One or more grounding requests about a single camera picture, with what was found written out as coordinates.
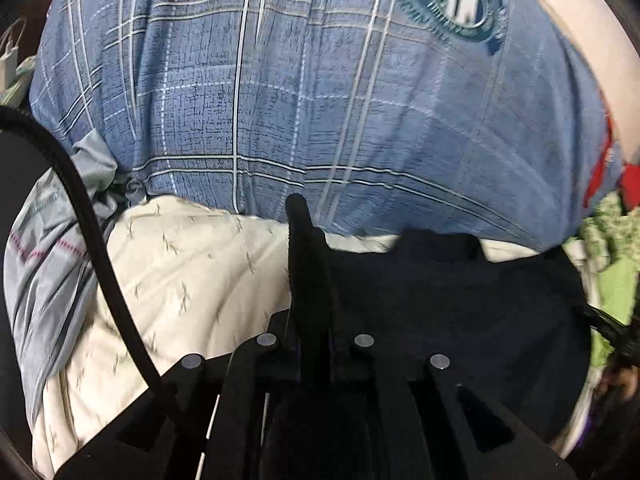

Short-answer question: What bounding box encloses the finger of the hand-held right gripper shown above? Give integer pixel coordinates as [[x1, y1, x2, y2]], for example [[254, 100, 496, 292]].
[[575, 302, 640, 361]]

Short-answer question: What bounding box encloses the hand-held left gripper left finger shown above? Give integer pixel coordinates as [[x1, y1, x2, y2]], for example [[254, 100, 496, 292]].
[[52, 310, 303, 480]]

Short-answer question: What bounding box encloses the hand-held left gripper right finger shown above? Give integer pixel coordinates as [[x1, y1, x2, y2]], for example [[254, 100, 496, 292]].
[[327, 327, 578, 480]]

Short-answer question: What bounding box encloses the black zip jacket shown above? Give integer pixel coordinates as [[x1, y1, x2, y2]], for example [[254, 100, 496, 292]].
[[260, 192, 593, 480]]

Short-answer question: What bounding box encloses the person's right hand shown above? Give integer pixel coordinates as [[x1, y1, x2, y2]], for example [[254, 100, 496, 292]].
[[597, 356, 640, 411]]

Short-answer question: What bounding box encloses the green patterned quilt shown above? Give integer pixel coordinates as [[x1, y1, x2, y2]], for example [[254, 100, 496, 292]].
[[562, 192, 640, 391]]

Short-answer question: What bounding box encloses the white leaf print blanket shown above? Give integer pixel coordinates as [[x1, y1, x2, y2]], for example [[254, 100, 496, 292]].
[[30, 195, 541, 478]]

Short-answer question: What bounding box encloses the grey striped cloth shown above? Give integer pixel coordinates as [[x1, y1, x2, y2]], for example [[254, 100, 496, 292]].
[[2, 130, 146, 426]]

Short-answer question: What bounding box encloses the blue plaid shirt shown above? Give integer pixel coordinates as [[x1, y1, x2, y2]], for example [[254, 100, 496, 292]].
[[27, 0, 626, 253]]

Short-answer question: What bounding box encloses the red cloth strap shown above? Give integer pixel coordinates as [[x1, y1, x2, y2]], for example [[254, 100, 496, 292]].
[[582, 115, 624, 211]]

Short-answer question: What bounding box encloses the black corrugated cable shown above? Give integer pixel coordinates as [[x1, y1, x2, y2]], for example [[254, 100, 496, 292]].
[[0, 105, 201, 441]]

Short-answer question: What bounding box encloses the white charger with cable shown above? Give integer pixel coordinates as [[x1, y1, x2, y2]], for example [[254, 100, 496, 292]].
[[0, 17, 37, 106]]

